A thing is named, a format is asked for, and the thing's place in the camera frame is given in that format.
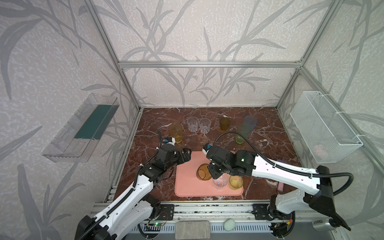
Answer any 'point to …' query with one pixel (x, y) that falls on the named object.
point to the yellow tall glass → (175, 131)
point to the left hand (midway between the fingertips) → (187, 148)
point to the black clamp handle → (336, 220)
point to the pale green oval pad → (229, 225)
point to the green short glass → (236, 181)
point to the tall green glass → (240, 130)
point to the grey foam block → (192, 230)
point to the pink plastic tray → (187, 184)
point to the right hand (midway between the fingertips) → (209, 163)
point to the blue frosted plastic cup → (249, 123)
